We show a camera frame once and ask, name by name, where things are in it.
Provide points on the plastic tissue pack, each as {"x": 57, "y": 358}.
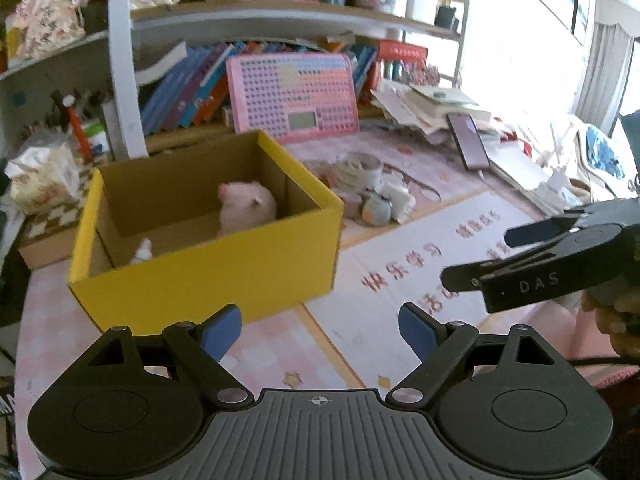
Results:
{"x": 40, "y": 175}

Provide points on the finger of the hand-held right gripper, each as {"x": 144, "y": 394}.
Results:
{"x": 460, "y": 275}
{"x": 535, "y": 232}

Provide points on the blue books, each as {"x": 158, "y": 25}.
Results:
{"x": 362, "y": 67}

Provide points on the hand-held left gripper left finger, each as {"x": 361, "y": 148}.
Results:
{"x": 222, "y": 332}

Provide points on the white green cup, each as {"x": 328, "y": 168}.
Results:
{"x": 97, "y": 137}

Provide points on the black shelf item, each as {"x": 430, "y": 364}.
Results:
{"x": 446, "y": 16}

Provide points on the red box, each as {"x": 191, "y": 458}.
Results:
{"x": 402, "y": 55}

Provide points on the stack of papers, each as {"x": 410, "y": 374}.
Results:
{"x": 415, "y": 110}

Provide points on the pink learning board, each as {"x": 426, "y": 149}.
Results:
{"x": 300, "y": 90}

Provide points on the pink plush toy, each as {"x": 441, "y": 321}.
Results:
{"x": 245, "y": 207}

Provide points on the small white bottle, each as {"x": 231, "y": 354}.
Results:
{"x": 143, "y": 250}

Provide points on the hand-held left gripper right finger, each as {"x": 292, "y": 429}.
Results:
{"x": 417, "y": 332}

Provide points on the yellow cardboard box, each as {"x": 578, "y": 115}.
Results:
{"x": 225, "y": 270}

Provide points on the red marker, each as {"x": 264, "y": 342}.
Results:
{"x": 80, "y": 132}

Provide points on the pink floral decoration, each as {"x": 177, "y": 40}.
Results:
{"x": 47, "y": 10}

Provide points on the blue grey ball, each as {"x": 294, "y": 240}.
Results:
{"x": 376, "y": 210}

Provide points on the grey curtain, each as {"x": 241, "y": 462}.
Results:
{"x": 607, "y": 70}

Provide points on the pink printed desk mat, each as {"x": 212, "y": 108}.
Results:
{"x": 400, "y": 245}

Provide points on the checkered box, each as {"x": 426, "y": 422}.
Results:
{"x": 55, "y": 230}

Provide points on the black smartphone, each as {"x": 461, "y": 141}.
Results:
{"x": 470, "y": 140}

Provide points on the blue patterned cushion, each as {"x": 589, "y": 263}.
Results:
{"x": 605, "y": 155}

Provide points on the white folder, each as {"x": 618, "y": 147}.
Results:
{"x": 522, "y": 177}

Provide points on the person's right hand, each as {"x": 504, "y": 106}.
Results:
{"x": 620, "y": 320}

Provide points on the white charger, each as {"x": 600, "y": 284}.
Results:
{"x": 557, "y": 180}

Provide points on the red white cloth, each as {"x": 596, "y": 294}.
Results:
{"x": 517, "y": 142}

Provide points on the white tape roll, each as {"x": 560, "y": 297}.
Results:
{"x": 357, "y": 170}

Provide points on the row of colourful books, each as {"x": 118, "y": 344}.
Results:
{"x": 185, "y": 90}

